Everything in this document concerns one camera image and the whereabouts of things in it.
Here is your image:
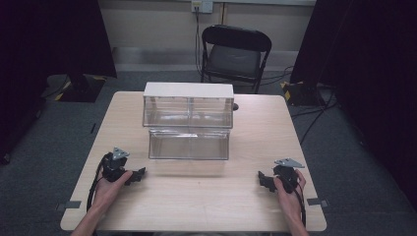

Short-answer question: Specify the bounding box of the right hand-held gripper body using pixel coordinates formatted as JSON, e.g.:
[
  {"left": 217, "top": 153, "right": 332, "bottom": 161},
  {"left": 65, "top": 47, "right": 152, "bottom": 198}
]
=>
[{"left": 272, "top": 157, "right": 306, "bottom": 195}]

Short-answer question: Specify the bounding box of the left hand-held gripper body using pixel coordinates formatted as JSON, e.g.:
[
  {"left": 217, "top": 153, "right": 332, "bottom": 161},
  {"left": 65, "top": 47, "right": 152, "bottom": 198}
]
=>
[{"left": 100, "top": 147, "right": 131, "bottom": 183}]

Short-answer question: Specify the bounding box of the person's right hand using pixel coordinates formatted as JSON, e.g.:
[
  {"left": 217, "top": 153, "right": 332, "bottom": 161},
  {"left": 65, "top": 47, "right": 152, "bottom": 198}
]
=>
[{"left": 272, "top": 169, "right": 308, "bottom": 218}]

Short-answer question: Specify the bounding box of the person's left hand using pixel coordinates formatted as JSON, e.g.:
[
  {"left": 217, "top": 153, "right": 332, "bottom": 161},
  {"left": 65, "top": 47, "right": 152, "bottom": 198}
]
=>
[{"left": 92, "top": 169, "right": 134, "bottom": 210}]

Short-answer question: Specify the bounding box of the grey tape strip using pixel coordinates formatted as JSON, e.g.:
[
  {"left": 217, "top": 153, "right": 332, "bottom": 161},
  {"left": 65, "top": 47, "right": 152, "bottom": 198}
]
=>
[
  {"left": 54, "top": 200, "right": 83, "bottom": 211},
  {"left": 306, "top": 197, "right": 329, "bottom": 208}
]

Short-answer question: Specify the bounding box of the clear plastic drawer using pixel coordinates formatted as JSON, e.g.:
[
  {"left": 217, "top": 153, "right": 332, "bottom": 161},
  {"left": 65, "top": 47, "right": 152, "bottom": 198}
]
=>
[{"left": 148, "top": 127, "right": 231, "bottom": 161}]

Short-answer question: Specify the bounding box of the black stand base striped tape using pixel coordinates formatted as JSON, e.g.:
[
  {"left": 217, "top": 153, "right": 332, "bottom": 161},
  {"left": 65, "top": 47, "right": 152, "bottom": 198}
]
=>
[
  {"left": 279, "top": 80, "right": 329, "bottom": 108},
  {"left": 41, "top": 73, "right": 108, "bottom": 103}
]

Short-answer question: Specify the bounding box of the clear drawer cabinet white top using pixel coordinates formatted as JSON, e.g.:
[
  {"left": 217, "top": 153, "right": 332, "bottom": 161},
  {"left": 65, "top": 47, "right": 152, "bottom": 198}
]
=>
[{"left": 142, "top": 82, "right": 236, "bottom": 130}]

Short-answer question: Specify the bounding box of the black folding chair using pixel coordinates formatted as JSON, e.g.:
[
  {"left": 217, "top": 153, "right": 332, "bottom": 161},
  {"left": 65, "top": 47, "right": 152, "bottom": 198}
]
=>
[{"left": 200, "top": 24, "right": 273, "bottom": 95}]

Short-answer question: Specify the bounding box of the black curtain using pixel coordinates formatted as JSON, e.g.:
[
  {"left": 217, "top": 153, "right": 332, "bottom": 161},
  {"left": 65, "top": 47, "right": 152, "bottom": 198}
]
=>
[
  {"left": 289, "top": 0, "right": 417, "bottom": 212},
  {"left": 0, "top": 0, "right": 118, "bottom": 166}
]

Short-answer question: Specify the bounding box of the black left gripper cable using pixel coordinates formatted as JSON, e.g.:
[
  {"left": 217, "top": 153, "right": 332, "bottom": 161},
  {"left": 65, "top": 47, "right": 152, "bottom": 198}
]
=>
[{"left": 86, "top": 152, "right": 110, "bottom": 213}]

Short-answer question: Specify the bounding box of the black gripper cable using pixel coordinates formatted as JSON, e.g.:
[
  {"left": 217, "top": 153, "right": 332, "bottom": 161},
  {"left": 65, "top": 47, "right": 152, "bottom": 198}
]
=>
[
  {"left": 86, "top": 152, "right": 110, "bottom": 213},
  {"left": 293, "top": 182, "right": 308, "bottom": 228}
]

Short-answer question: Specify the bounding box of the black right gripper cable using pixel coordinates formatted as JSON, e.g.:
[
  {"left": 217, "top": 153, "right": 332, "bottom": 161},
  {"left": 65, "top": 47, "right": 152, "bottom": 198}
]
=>
[{"left": 293, "top": 182, "right": 308, "bottom": 228}]

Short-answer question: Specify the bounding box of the black floor cable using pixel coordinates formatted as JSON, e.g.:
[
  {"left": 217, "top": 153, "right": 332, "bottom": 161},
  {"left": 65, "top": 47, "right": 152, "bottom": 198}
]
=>
[
  {"left": 290, "top": 89, "right": 339, "bottom": 146},
  {"left": 260, "top": 65, "right": 295, "bottom": 88}
]

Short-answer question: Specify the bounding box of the black cable from outlet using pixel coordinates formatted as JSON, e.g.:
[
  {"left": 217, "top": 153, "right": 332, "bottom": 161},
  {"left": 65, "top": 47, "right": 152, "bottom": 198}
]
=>
[{"left": 194, "top": 7, "right": 205, "bottom": 78}]

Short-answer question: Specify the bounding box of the white wall outlet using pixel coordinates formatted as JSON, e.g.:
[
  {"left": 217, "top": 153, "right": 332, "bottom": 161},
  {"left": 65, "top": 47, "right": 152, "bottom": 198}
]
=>
[{"left": 191, "top": 0, "right": 214, "bottom": 15}]

